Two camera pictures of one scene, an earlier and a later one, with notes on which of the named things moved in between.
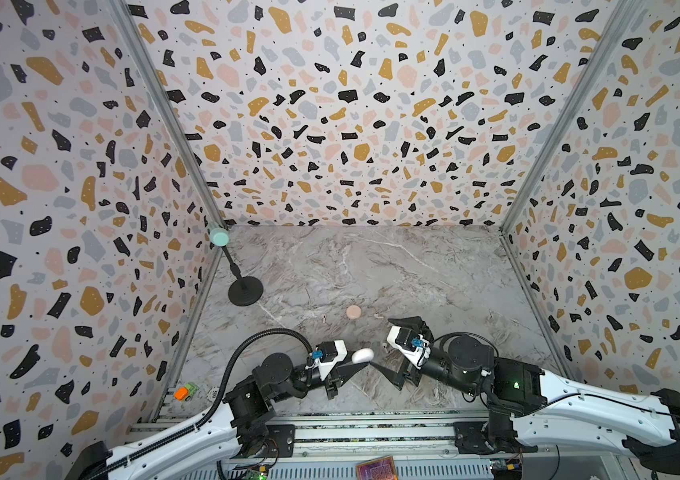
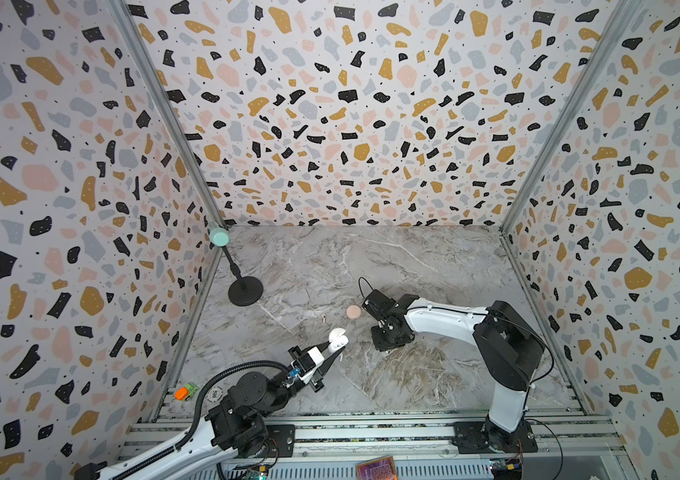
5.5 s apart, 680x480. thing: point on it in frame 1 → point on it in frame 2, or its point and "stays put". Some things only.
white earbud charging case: [362, 355] → [338, 339]
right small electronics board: [506, 468] stays put
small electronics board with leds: [258, 472] stays put
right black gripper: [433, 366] → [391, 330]
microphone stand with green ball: [245, 290] stays put
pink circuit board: [380, 468] stays put
